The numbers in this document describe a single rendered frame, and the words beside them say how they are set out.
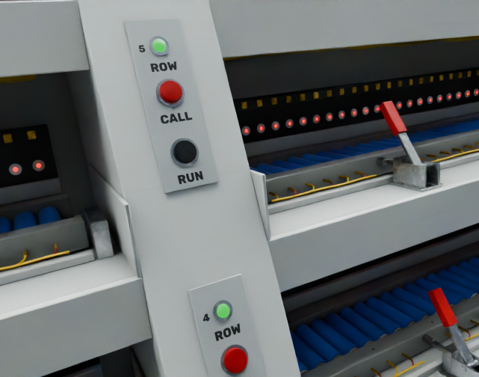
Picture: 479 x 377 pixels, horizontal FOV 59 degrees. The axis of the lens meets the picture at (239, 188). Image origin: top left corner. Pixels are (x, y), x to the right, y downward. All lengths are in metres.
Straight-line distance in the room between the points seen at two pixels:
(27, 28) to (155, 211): 0.14
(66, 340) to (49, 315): 0.02
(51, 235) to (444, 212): 0.34
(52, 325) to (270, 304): 0.14
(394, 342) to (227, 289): 0.23
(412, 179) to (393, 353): 0.17
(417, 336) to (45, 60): 0.42
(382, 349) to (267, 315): 0.18
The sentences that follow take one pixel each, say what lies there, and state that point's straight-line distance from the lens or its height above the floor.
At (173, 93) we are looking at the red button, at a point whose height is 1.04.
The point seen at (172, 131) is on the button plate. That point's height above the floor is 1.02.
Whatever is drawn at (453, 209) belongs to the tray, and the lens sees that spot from 0.45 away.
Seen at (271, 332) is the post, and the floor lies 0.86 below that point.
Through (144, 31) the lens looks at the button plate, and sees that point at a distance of 0.32.
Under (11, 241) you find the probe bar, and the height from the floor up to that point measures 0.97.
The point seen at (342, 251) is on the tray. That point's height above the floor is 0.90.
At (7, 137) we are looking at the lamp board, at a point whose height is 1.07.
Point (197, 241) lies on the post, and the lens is 0.30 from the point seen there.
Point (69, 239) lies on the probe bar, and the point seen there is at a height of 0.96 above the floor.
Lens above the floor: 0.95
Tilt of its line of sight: 2 degrees up
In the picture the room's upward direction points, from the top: 14 degrees counter-clockwise
